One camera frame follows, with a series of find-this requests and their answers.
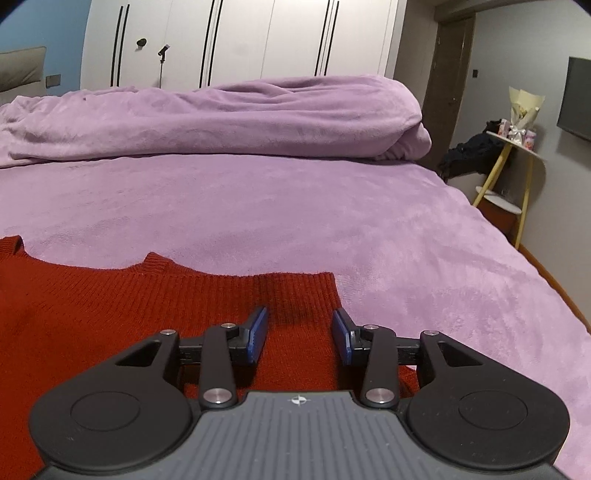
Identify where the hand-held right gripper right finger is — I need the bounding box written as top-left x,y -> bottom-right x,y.
332,308 -> 484,411

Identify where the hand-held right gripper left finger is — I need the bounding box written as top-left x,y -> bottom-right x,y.
113,306 -> 270,411

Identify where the red knit cardigan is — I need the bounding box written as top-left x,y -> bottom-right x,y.
0,235 -> 419,480

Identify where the dark clothes pile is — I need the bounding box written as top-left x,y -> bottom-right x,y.
438,119 -> 507,182

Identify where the purple bed blanket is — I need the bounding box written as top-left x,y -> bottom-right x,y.
0,154 -> 591,480

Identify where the side table with yellow legs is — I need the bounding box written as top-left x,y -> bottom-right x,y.
471,130 -> 548,251

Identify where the purple duvet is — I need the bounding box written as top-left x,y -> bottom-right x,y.
0,74 -> 433,169

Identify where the dark wooden door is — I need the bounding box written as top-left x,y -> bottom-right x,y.
422,11 -> 476,172

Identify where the wrapped flower bouquet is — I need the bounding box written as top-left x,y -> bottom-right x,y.
508,85 -> 546,133

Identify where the thin tripod stand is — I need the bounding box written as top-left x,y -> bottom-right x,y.
157,43 -> 172,89

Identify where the white wardrobe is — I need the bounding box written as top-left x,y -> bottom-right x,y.
81,0 -> 408,90

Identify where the grey headboard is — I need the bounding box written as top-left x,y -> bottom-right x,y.
0,46 -> 48,96

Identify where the wall television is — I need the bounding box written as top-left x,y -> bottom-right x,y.
556,56 -> 591,140

